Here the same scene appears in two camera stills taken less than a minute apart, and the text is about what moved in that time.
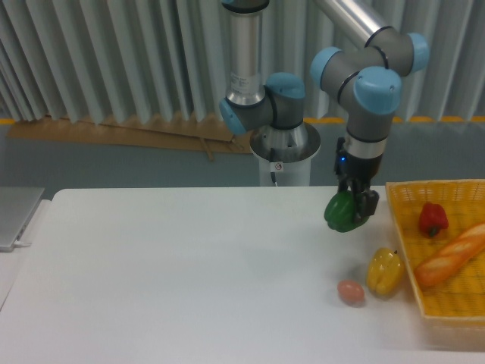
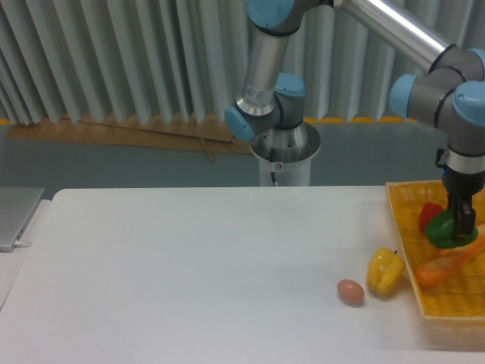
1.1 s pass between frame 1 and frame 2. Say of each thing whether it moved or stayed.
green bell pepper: moved
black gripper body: moved
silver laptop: stayed
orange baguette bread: stayed
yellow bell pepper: stayed
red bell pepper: stayed
